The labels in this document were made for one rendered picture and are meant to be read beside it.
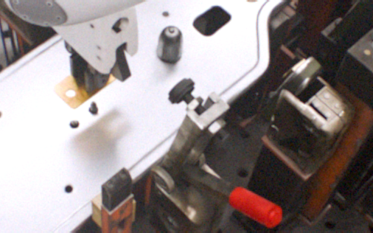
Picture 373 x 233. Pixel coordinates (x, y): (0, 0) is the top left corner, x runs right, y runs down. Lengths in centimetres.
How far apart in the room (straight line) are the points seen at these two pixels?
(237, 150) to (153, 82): 34
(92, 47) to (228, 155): 55
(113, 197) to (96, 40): 15
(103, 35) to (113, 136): 22
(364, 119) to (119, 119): 29
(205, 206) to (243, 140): 45
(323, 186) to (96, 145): 36
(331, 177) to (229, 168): 22
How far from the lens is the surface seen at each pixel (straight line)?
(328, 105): 88
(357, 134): 96
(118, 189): 67
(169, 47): 94
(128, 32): 74
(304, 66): 86
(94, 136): 91
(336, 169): 105
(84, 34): 74
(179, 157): 76
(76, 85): 86
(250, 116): 127
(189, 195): 82
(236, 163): 124
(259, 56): 98
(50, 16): 59
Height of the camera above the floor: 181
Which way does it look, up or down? 60 degrees down
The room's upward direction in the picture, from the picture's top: 10 degrees clockwise
